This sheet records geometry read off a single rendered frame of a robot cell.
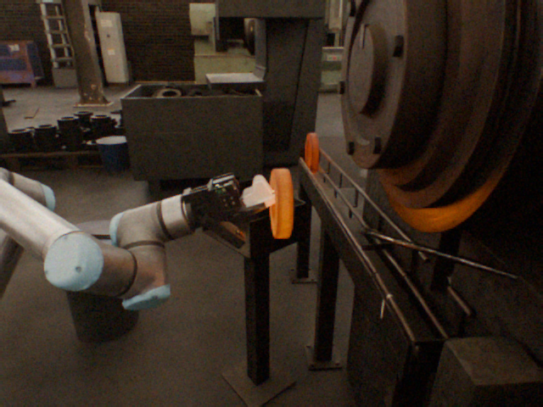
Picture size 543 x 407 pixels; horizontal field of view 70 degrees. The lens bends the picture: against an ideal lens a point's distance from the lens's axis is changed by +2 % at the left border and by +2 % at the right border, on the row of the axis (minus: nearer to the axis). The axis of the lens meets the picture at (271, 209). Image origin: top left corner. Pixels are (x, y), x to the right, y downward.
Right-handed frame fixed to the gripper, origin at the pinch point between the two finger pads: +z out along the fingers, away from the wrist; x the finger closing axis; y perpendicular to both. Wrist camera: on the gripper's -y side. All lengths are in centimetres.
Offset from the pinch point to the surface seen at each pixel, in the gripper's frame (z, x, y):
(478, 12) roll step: 25, -35, 28
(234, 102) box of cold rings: -18, 216, -11
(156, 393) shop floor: -63, 22, -69
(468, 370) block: 16.5, -44.9, -9.1
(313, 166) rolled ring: 15, 80, -26
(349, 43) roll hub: 18.3, -9.3, 26.6
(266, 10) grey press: 24, 239, 40
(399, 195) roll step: 18.6, -22.2, 3.9
